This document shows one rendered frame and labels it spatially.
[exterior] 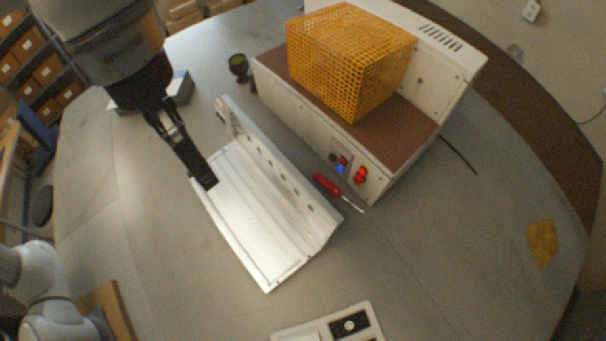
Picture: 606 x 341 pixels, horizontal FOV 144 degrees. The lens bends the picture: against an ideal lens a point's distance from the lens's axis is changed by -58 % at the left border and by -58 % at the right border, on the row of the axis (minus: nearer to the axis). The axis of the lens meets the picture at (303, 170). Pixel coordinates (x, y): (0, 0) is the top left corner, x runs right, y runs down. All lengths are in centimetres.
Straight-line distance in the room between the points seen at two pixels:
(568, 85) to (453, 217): 139
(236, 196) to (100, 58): 55
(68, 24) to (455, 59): 59
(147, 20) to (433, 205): 76
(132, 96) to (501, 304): 96
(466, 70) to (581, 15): 137
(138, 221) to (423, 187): 94
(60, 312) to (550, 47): 247
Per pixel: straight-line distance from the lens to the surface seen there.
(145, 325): 82
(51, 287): 81
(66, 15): 21
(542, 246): 106
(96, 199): 106
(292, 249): 61
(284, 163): 47
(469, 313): 79
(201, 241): 71
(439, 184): 80
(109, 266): 92
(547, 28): 185
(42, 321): 76
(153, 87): 24
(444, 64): 56
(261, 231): 63
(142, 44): 22
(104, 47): 21
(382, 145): 54
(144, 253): 81
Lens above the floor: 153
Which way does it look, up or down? 63 degrees down
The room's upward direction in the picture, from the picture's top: 4 degrees counter-clockwise
